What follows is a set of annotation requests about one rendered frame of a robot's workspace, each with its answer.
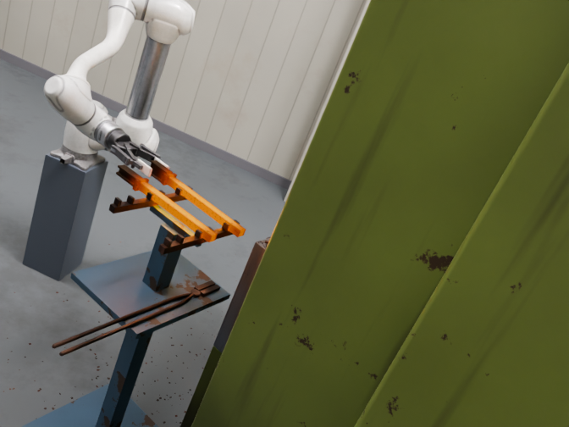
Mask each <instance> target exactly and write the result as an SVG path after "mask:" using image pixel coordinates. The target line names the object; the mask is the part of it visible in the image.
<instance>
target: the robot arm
mask: <svg viewBox="0 0 569 427"><path fill-rule="evenodd" d="M135 19H136V20H140V21H143V22H146V41H145V44H144V47H143V50H142V54H141V59H140V62H139V65H138V69H137V72H136V75H135V80H134V84H133V87H132V90H131V94H130V99H129V102H128V105H127V108H126V109H124V110H123V111H121V112H120V113H119V116H118V117H117V118H114V117H112V116H110V115H109V114H108V111H107V109H106V108H105V107H104V106H103V105H102V104H101V103H99V102H98V101H95V100H92V98H91V86H90V84H89V83H88V82H87V81H86V76H87V73H88V71H89V70H90V69H91V68H93V67H95V66H97V65H99V64H100V63H102V62H104V61H106V60H108V59H109V58H111V57H112V56H114V55H115V54H116V53H117V52H118V51H119V49H120V48H121V47H122V46H123V44H124V41H125V38H126V37H127V35H128V33H129V31H130V27H131V26H132V25H133V23H134V20H135ZM194 20H195V10H194V9H193V8H192V7H191V5H190V4H189V3H187V2H186V1H184V0H109V4H108V31H107V35H106V38H105V40H104V41H103V42H101V43H100V44H98V45H96V46H95V47H93V48H92V49H90V50H88V51H87V52H85V53H83V54H81V55H80V56H79V57H78V58H77V59H76V60H75V61H74V62H73V63H72V64H71V66H70V68H69V71H68V73H67V74H66V75H55V76H53V77H51V78H49V79H48V80H47V82H46V84H45V86H44V94H45V97H46V99H47V101H48V102H49V104H50V105H51V106H52V107H53V109H54V110H55V111H56V112H57V113H59V114H60V115H61V116H62V117H63V118H65V119H66V120H67V123H66V126H65V130H64V141H63V145H62V147H61V148H59V149H58V150H54V151H51V152H50V155H51V156H53V157H55V158H59V159H60V163H61V164H72V165H74V166H76V167H78V168H79V169H81V170H84V171H86V170H88V169H89V168H90V167H92V166H94V165H96V164H99V163H101V162H105V157H103V156H100V155H98V151H101V150H105V151H109V152H110V153H112V154H114V155H115V156H116V157H117V158H119V159H120V160H121V161H122V162H123V163H124V164H125V165H127V166H129V165H130V164H131V168H132V169H133V168H134V167H136V168H138V170H140V171H141V172H142V173H144V174H145V175H147V176H148V177H150V176H151V173H152V168H151V167H149V166H148V165H147V164H145V163H144V162H142V161H141V160H140V159H139V158H144V159H145V160H147V161H149V162H150V161H152V160H157V161H158V162H159V163H161V164H162V165H164V166H165V167H166V168H168V169H169V166H168V165H167V164H165V163H164V162H163V161H161V160H160V158H161V156H160V155H159V154H157V153H155V152H156V150H157V146H158V143H159V136H158V133H157V131H156V130H155V129H153V128H152V124H153V122H152V119H151V117H150V115H149V114H150V112H151V108H152V104H153V101H154V97H155V95H156V92H157V87H158V84H159V81H160V78H161V76H162V73H163V68H164V65H165V63H166V60H167V56H168V52H169V49H170V46H171V44H172V43H174V42H175V41H176V40H177V38H178V37H179V36H180V35H182V36H184V35H187V34H189V33H190V32H191V31H192V28H193V25H194ZM136 158H138V159H137V161H136ZM126 159H127V160H126Z"/></svg>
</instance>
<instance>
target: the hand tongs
mask: <svg viewBox="0 0 569 427"><path fill-rule="evenodd" d="M219 289H220V286H218V285H217V284H216V285H215V282H213V281H212V280H210V281H208V282H206V283H203V284H201V285H199V286H195V288H194V289H192V290H191V292H189V293H185V294H180V295H177V296H174V297H170V298H168V299H165V300H163V301H161V302H157V303H154V304H153V305H150V306H148V307H145V308H142V309H140V310H137V311H135V312H133V313H129V314H127V315H125V316H123V317H120V318H118V319H115V320H112V321H110V322H107V323H106V324H101V325H99V326H97V327H95V328H92V329H90V330H87V331H84V332H82V333H79V334H78V335H74V336H71V337H70V338H67V339H65V340H62V341H59V342H57V343H54V344H52V348H57V347H60V346H62V345H65V344H67V343H70V342H72V341H75V340H78V339H80V338H81V337H84V336H88V335H89V334H92V333H94V332H97V331H99V330H102V329H105V328H107V327H108V326H111V325H113V324H117V323H119V322H121V321H124V320H126V319H129V318H131V317H134V316H136V315H138V314H140V313H144V312H146V311H148V310H151V309H153V308H156V307H159V306H161V305H164V304H165V303H168V302H172V301H173V300H176V299H180V298H183V297H186V298H185V299H184V300H182V301H180V302H177V303H175V304H173V305H171V306H169V307H166V308H163V309H161V310H159V311H157V312H155V313H151V314H149V315H147V316H145V317H143V318H140V319H137V320H135V321H133V322H130V323H128V324H125V325H123V326H120V327H118V328H116V329H114V330H110V331H109V332H106V333H104V334H102V335H99V336H96V337H94V338H92V339H90V340H88V341H84V342H82V343H80V344H78V345H75V346H73V347H70V348H68V349H65V350H63V351H61V352H60V353H59V355H60V356H63V355H66V354H68V353H71V352H73V351H76V350H78V349H80V348H82V347H85V346H88V345H90V344H92V343H94V342H96V341H100V340H101V339H103V338H106V337H108V336H111V335H113V334H116V333H118V332H120V331H122V330H125V329H128V328H129V327H131V326H134V325H136V324H139V323H141V322H143V321H146V320H148V319H151V318H153V317H155V316H158V315H159V314H161V313H165V312H167V311H169V310H171V309H173V308H177V307H178V306H180V305H182V304H184V303H186V302H188V301H189V300H190V299H192V298H193V297H195V298H197V297H199V296H200V295H201V296H202V297H204V296H206V295H209V294H211V293H213V292H215V291H218V290H219Z"/></svg>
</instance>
